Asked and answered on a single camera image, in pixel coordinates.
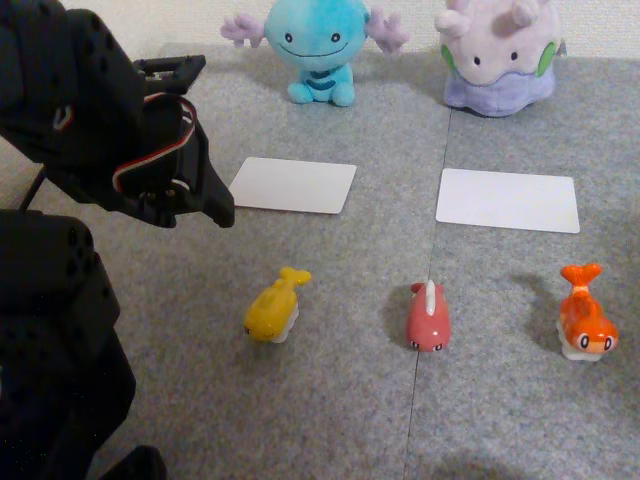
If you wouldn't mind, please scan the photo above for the yellow egg sushi figure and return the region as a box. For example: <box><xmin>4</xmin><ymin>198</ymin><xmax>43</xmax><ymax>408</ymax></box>
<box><xmin>242</xmin><ymin>266</ymin><xmax>312</xmax><ymax>344</ymax></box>

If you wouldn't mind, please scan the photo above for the orange shrimp sushi figure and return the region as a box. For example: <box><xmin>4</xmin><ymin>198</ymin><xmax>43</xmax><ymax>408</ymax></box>
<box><xmin>555</xmin><ymin>262</ymin><xmax>620</xmax><ymax>361</ymax></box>

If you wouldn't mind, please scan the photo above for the blue Wooper plush toy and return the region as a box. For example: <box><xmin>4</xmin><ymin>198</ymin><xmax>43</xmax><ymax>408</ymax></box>
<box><xmin>221</xmin><ymin>0</ymin><xmax>411</xmax><ymax>108</ymax></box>

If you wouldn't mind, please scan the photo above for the pink sushi figure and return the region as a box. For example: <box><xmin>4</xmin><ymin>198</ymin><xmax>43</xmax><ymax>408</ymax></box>
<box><xmin>405</xmin><ymin>279</ymin><xmax>452</xmax><ymax>353</ymax></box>

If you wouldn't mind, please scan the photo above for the purple Goomy plush toy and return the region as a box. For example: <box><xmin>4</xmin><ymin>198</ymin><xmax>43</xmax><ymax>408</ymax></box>
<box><xmin>433</xmin><ymin>0</ymin><xmax>569</xmax><ymax>118</ymax></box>

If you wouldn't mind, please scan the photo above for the white rectangular card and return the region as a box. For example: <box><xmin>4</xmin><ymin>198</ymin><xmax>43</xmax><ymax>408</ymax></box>
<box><xmin>228</xmin><ymin>156</ymin><xmax>358</xmax><ymax>216</ymax></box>
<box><xmin>434</xmin><ymin>167</ymin><xmax>581</xmax><ymax>235</ymax></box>

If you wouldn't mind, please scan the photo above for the red white black servo wire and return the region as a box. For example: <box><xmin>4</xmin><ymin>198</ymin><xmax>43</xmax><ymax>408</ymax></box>
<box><xmin>111</xmin><ymin>95</ymin><xmax>197</xmax><ymax>194</ymax></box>

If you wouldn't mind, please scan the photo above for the black cable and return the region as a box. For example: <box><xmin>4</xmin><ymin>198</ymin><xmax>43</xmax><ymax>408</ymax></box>
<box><xmin>18</xmin><ymin>167</ymin><xmax>47</xmax><ymax>211</ymax></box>

